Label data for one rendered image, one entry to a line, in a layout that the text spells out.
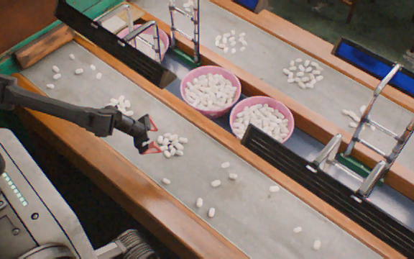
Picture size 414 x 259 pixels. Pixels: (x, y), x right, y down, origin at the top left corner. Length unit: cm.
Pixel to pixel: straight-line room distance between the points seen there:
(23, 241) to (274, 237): 97
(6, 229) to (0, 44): 131
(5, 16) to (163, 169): 93
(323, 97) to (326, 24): 164
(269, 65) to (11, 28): 115
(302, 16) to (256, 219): 230
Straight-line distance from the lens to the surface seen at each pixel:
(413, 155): 195
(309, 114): 190
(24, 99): 156
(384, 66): 171
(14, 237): 88
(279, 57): 215
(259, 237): 160
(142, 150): 152
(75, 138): 184
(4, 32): 209
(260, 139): 138
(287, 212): 166
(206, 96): 195
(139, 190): 166
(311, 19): 362
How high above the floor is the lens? 220
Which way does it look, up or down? 53 degrees down
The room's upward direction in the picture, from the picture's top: 1 degrees clockwise
